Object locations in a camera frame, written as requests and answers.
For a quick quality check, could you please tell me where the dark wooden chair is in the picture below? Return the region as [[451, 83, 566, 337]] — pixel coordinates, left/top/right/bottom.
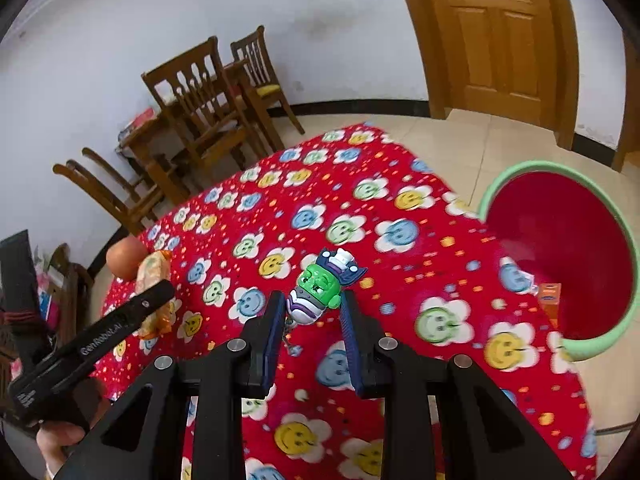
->
[[47, 242, 96, 341]]

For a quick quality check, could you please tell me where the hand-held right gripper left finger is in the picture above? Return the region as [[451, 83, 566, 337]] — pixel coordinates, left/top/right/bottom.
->
[[52, 290, 287, 480]]

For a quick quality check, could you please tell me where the panelled wooden door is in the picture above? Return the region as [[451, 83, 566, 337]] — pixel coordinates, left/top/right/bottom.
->
[[417, 0, 563, 126]]

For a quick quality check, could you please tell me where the orange and blue carton box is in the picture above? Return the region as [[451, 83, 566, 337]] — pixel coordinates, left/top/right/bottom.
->
[[537, 282, 563, 331]]

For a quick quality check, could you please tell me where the red bin with green rim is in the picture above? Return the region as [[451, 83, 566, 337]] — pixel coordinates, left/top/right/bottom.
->
[[477, 160, 636, 362]]

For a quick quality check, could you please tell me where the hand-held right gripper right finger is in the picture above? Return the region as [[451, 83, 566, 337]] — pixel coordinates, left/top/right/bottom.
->
[[340, 291, 576, 480]]

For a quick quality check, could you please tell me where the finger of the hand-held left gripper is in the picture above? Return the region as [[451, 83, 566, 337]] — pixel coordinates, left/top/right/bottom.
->
[[131, 280, 176, 320]]

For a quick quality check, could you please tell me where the person's left hand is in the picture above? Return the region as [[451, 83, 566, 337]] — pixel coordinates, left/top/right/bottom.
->
[[36, 420, 86, 476]]

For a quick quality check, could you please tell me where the orange fruit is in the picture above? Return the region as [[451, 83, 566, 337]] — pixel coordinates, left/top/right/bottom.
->
[[106, 236, 149, 279]]

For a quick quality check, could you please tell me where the wooden chair with curved back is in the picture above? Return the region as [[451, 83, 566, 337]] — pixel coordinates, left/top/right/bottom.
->
[[52, 160, 151, 237], [81, 147, 162, 221]]

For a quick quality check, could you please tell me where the wooden chair with yellow cushion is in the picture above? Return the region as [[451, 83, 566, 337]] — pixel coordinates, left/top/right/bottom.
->
[[230, 25, 304, 153]]

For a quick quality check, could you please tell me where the open doorway wooden frame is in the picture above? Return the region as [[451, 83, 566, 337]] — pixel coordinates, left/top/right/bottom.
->
[[612, 30, 640, 173]]

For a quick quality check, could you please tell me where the red packet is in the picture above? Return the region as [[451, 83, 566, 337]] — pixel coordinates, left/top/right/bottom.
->
[[125, 107, 157, 134]]

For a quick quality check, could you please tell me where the yellow bread packet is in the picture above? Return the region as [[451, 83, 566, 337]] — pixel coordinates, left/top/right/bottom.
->
[[135, 250, 177, 338]]

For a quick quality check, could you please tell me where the green toy figure keychain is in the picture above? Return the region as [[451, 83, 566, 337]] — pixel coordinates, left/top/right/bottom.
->
[[280, 247, 368, 356]]

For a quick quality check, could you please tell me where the wooden chair with slatted back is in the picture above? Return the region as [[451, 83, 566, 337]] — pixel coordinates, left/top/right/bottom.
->
[[141, 36, 273, 181]]

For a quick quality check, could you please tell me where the red smiley flower blanket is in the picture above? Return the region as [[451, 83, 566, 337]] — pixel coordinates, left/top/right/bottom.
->
[[90, 122, 601, 480]]

